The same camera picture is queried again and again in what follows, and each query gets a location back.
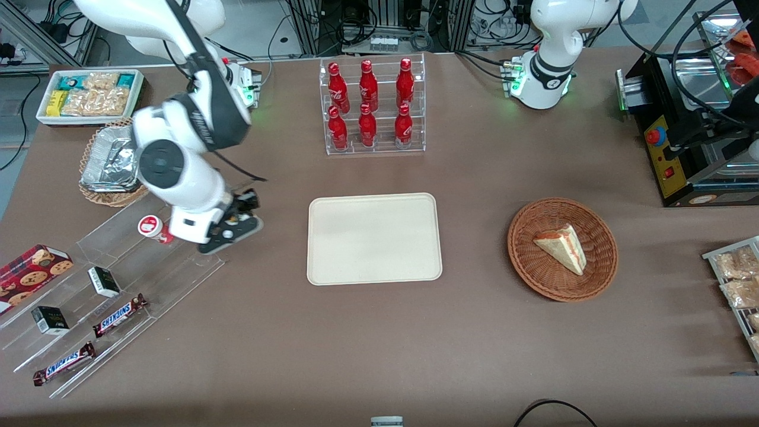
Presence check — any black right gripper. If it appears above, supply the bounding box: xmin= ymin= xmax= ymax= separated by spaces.
xmin=221 ymin=189 xmax=261 ymax=231

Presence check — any beige plastic tray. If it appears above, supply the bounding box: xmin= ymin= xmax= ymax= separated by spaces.
xmin=307 ymin=193 xmax=444 ymax=286

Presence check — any aluminium foil tray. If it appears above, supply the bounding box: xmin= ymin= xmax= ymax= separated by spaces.
xmin=80 ymin=123 xmax=143 ymax=193

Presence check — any shiny metal tray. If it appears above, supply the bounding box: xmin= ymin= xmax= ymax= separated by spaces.
xmin=693 ymin=11 xmax=759 ymax=90

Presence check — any red yogurt cup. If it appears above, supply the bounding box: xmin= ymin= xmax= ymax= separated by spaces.
xmin=138 ymin=215 xmax=174 ymax=245

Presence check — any clear acrylic stepped shelf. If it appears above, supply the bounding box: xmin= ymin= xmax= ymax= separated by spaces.
xmin=0 ymin=196 xmax=226 ymax=399

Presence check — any red cola bottle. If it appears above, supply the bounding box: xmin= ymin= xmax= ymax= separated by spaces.
xmin=358 ymin=103 xmax=378 ymax=148
xmin=396 ymin=58 xmax=415 ymax=109
xmin=328 ymin=106 xmax=349 ymax=150
xmin=394 ymin=104 xmax=414 ymax=149
xmin=328 ymin=62 xmax=350 ymax=113
xmin=359 ymin=59 xmax=379 ymax=112

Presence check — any clear acrylic bottle rack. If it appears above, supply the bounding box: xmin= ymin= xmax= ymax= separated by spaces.
xmin=319 ymin=53 xmax=426 ymax=156

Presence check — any light wicker basket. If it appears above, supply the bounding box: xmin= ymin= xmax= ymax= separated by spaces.
xmin=79 ymin=116 xmax=152 ymax=208

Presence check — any small black box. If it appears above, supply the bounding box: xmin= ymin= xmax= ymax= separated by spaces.
xmin=31 ymin=306 xmax=70 ymax=336
xmin=88 ymin=266 xmax=122 ymax=298

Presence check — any Snickers chocolate bar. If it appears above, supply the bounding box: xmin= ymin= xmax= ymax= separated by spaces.
xmin=93 ymin=294 xmax=148 ymax=339
xmin=33 ymin=342 xmax=96 ymax=387

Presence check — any white plastic snack bin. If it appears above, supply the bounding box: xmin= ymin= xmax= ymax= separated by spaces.
xmin=36 ymin=69 xmax=146 ymax=127

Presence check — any clear bag of crackers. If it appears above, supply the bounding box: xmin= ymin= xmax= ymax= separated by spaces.
xmin=60 ymin=72 xmax=130 ymax=117

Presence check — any red cookie box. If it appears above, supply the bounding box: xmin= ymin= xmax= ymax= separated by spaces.
xmin=0 ymin=244 xmax=74 ymax=315

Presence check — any brown wicker basket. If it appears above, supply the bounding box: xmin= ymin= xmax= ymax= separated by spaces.
xmin=508 ymin=197 xmax=619 ymax=302

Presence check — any wrapped triangle sandwich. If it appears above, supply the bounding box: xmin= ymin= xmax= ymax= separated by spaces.
xmin=533 ymin=224 xmax=588 ymax=276

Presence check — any black sealing machine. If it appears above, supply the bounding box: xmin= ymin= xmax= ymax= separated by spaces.
xmin=616 ymin=50 xmax=759 ymax=208

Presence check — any clear bag of biscuits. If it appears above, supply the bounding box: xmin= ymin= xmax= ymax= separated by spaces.
xmin=715 ymin=246 xmax=759 ymax=280
xmin=720 ymin=278 xmax=759 ymax=310

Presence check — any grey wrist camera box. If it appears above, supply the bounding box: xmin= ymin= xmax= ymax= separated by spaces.
xmin=197 ymin=215 xmax=264 ymax=256

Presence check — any black cable loop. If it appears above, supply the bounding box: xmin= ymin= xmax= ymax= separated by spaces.
xmin=513 ymin=400 xmax=598 ymax=427

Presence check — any metal wire tray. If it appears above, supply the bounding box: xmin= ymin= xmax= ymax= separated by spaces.
xmin=703 ymin=236 xmax=759 ymax=362

